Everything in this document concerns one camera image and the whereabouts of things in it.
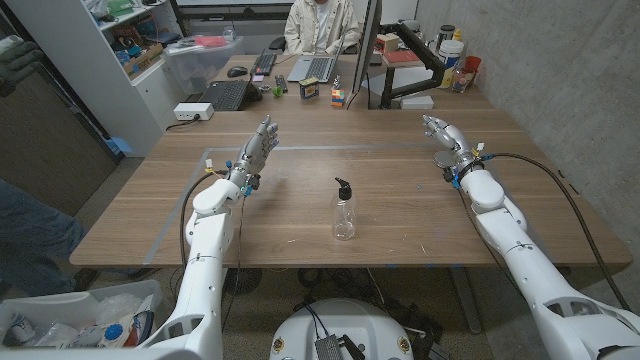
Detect white plastic bin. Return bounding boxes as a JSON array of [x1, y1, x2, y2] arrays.
[[0, 278, 164, 350]]

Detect black laptop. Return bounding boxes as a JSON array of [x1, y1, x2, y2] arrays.
[[197, 78, 264, 112]]

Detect flat white box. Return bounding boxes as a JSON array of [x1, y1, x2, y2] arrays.
[[399, 94, 435, 111]]

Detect black round fan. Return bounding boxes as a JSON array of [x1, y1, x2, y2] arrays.
[[223, 268, 264, 296]]

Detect black computer monitor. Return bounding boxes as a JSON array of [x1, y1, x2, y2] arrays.
[[351, 0, 384, 96]]

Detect white bottle blue cap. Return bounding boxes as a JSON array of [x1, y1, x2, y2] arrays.
[[99, 322, 134, 349]]

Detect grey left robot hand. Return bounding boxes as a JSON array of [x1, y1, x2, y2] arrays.
[[227, 114, 280, 190]]

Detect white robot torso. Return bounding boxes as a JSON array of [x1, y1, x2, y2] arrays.
[[269, 298, 415, 360]]

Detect white power strip box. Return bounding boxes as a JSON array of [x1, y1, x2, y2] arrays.
[[173, 102, 215, 122]]

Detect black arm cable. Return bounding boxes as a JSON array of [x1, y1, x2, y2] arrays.
[[178, 171, 229, 269], [482, 151, 632, 312]]

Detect clear plastic storage bin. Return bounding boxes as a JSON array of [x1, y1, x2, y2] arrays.
[[162, 34, 245, 96]]

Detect silver laptop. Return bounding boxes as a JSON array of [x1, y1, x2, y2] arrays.
[[286, 34, 346, 84]]

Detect white shelf cabinet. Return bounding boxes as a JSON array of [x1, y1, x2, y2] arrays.
[[4, 0, 189, 159]]

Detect cardboard box with items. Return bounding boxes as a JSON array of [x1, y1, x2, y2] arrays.
[[122, 42, 165, 77]]

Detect small light wooden box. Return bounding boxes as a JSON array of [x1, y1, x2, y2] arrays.
[[374, 33, 400, 54]]

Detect white printed can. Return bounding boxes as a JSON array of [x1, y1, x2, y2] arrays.
[[7, 312, 36, 346]]

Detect blue plastic piece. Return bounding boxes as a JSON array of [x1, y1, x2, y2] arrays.
[[104, 137, 134, 156]]

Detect red book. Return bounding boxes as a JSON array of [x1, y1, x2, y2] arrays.
[[382, 48, 425, 69]]

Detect clear jar colourful contents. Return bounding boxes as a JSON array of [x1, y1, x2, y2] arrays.
[[452, 67, 476, 95]]

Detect clear dispenser bottle black pump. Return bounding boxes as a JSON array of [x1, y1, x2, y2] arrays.
[[331, 176, 357, 242]]

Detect small printed card box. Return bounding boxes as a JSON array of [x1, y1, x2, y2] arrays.
[[298, 76, 321, 100]]

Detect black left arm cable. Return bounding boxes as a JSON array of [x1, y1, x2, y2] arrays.
[[178, 171, 229, 269]]

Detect person in blue jeans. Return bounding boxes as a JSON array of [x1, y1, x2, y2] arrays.
[[0, 177, 86, 301]]

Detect dark lidded bottle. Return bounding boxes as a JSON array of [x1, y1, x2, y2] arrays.
[[436, 23, 457, 51]]

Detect person in cream jacket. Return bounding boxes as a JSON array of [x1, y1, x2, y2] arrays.
[[283, 0, 362, 56]]

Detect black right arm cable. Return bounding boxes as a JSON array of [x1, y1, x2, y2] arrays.
[[482, 151, 632, 312]]

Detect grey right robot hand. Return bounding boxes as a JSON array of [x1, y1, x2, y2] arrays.
[[421, 114, 485, 174]]

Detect black keyboard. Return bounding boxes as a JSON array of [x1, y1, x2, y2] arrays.
[[249, 49, 279, 77]]

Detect white tub with label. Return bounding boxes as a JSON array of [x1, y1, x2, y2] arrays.
[[437, 39, 466, 90]]

